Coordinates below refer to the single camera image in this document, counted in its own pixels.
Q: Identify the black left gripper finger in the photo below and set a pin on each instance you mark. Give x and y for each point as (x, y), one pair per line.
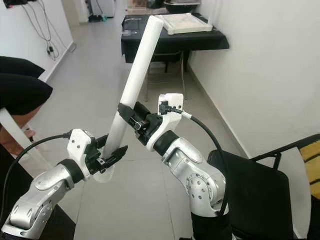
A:
(115, 156)

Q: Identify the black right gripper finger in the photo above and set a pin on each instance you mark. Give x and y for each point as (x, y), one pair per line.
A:
(129, 115)

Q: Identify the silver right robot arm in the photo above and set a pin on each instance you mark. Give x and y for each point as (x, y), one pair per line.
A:
(195, 175)

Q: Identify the white plastic children table top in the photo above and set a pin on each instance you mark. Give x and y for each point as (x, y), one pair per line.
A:
(185, 24)

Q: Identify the black tablecloth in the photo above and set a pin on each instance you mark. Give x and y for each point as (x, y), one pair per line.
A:
(200, 42)

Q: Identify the person leg black shorts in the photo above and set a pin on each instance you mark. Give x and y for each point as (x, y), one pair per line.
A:
(20, 67)
(22, 92)

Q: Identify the green mop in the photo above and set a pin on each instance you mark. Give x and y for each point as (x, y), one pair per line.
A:
(97, 18)

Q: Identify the black folding chair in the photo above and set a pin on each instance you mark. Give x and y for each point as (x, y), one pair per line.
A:
(260, 195)

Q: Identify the yellow cushion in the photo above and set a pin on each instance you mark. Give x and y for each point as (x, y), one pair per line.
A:
(311, 162)

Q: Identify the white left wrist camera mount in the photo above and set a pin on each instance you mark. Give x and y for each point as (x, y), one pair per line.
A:
(80, 147)

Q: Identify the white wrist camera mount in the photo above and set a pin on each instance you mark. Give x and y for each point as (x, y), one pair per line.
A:
(80, 147)
(172, 105)

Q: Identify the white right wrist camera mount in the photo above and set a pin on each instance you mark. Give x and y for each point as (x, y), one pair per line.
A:
(172, 105)

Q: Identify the white chair frame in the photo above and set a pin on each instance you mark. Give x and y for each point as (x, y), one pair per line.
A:
(15, 130)

